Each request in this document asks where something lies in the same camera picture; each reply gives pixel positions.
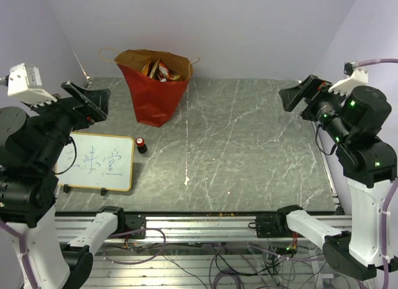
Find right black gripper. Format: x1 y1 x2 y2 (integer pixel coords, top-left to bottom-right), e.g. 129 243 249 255
279 73 351 145

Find red brown paper bag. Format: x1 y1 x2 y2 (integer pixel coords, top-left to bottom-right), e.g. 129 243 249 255
98 48 200 127

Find orange snack pouch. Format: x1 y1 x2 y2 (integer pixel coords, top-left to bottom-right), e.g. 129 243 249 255
141 60 160 80

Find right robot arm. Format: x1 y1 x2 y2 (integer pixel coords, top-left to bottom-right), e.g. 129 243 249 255
274 73 397 281

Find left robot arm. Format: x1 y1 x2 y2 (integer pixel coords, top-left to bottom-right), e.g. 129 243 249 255
1 81 127 288

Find colourful small snack packets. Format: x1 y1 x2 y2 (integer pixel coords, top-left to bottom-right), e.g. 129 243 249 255
157 60 182 82

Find small whiteboard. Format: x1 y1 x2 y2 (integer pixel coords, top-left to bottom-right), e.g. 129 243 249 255
55 132 135 192

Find red capped black marker stamp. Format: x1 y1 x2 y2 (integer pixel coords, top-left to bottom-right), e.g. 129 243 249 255
135 137 147 154

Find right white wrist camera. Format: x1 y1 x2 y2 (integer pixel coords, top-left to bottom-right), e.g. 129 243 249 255
328 62 368 97

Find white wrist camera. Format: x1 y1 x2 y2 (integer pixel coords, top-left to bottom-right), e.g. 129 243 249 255
328 62 368 97
1 63 58 106

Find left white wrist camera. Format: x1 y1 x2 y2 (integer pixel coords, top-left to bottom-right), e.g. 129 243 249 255
1 63 58 106

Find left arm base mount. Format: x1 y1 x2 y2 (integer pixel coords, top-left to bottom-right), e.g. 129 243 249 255
118 211 146 233

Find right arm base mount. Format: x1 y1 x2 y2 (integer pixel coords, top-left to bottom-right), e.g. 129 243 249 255
248 209 292 239

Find aluminium extrusion rail frame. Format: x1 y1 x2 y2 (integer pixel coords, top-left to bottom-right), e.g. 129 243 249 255
54 213 355 244

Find cable tangle under table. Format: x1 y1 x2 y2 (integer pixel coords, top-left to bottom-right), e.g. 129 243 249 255
102 227 343 289

